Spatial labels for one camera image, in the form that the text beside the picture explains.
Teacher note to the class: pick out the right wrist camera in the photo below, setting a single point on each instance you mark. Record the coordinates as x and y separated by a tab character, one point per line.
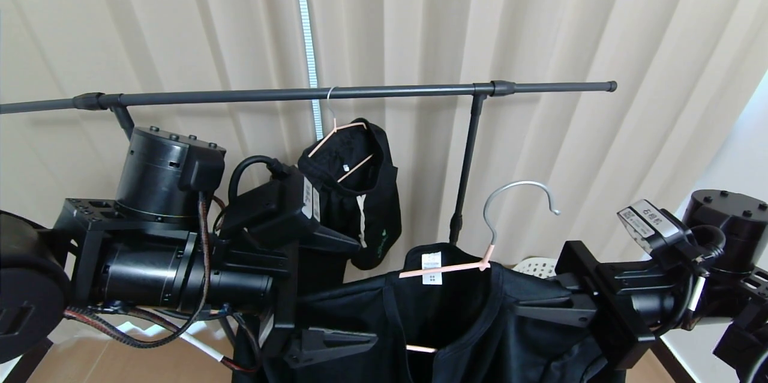
654	230

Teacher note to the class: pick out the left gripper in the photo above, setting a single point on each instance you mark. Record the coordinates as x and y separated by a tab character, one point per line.
282	299

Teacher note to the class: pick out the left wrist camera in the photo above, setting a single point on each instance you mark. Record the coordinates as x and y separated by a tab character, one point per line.
270	209

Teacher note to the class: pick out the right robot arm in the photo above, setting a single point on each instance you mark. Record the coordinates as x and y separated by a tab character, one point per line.
732	221

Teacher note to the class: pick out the beige curtain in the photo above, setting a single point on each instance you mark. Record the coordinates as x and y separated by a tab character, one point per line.
540	23

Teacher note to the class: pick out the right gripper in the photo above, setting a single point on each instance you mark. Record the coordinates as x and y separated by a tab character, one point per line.
630	305

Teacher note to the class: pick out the black garment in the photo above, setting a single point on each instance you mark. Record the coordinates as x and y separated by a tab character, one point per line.
360	317

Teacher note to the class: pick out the black clothes rack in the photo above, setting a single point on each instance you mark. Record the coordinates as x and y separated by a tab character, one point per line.
240	95

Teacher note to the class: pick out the black shorts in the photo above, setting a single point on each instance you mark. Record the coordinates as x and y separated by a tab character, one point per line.
378	203

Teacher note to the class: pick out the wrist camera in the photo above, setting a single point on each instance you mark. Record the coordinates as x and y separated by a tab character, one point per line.
654	230
270	209

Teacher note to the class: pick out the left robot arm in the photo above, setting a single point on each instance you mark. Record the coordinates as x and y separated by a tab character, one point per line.
150	179

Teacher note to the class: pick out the white laundry basket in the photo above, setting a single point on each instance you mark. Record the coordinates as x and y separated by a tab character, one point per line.
537	266

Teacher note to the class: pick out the pink clothes hanger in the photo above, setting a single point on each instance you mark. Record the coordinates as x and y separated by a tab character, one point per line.
489	254
333	128

